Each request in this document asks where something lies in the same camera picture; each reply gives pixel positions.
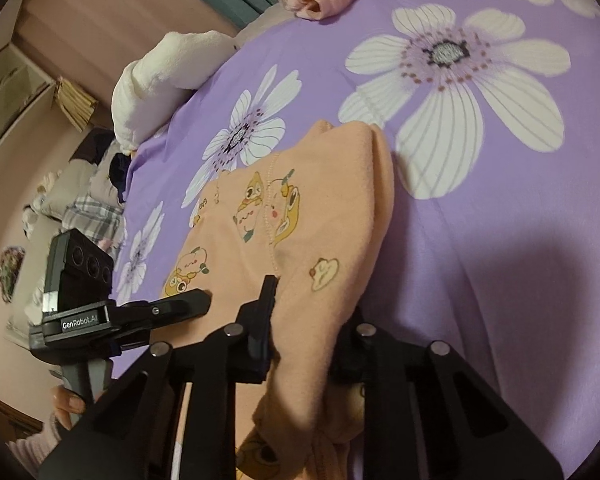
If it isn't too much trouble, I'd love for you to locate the white shelf unit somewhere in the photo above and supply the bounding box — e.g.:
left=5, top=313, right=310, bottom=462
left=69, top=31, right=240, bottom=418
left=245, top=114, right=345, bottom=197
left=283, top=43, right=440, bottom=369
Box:
left=0, top=42, right=56, bottom=171

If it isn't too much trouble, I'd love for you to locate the person's left hand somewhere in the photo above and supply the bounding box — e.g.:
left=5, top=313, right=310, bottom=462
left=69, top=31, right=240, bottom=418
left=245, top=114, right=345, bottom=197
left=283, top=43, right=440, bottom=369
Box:
left=51, top=384, right=88, bottom=431

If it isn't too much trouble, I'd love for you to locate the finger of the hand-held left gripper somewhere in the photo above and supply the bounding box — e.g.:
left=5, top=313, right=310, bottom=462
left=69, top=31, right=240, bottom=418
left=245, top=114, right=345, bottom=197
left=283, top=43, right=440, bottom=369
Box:
left=112, top=288, right=212, bottom=350

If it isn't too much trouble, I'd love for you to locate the dark cloth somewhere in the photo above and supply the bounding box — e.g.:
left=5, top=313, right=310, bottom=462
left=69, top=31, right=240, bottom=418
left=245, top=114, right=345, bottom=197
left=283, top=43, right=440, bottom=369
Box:
left=75, top=127, right=131, bottom=203

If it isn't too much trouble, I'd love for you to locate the patterned round cushion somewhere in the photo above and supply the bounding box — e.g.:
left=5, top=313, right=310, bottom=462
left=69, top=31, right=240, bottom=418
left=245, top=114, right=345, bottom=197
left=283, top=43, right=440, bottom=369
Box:
left=0, top=246, right=27, bottom=304

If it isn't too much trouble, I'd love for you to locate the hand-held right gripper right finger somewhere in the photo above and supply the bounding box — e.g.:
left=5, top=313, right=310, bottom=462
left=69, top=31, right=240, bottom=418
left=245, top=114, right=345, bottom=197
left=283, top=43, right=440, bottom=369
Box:
left=327, top=307, right=565, bottom=480

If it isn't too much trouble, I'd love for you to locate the straw woven bundle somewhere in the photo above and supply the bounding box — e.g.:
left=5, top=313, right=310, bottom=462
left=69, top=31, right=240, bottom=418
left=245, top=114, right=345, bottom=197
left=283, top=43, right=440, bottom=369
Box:
left=54, top=76, right=98, bottom=131

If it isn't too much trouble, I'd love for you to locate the white plush blanket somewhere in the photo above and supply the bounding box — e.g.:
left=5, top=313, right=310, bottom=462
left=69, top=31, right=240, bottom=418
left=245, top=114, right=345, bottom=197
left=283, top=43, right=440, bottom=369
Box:
left=111, top=30, right=241, bottom=153

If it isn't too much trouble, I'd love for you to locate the purple floral bedsheet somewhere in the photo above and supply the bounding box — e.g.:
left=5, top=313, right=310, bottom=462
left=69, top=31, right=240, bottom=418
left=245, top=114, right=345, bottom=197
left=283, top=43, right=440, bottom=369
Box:
left=112, top=0, right=600, bottom=480

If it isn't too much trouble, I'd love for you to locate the orange printed small garment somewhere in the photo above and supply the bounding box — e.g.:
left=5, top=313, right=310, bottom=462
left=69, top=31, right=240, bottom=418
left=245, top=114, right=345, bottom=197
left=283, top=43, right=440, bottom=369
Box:
left=162, top=120, right=396, bottom=480

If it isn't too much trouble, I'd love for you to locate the person's left forearm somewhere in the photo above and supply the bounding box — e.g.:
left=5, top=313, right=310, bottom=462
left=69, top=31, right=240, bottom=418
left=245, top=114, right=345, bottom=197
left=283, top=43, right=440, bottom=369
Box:
left=7, top=412, right=63, bottom=476

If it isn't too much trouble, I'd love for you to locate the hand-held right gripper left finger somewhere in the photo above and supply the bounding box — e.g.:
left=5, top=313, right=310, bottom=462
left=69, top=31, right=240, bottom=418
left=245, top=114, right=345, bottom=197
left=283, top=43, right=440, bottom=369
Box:
left=37, top=275, right=281, bottom=480

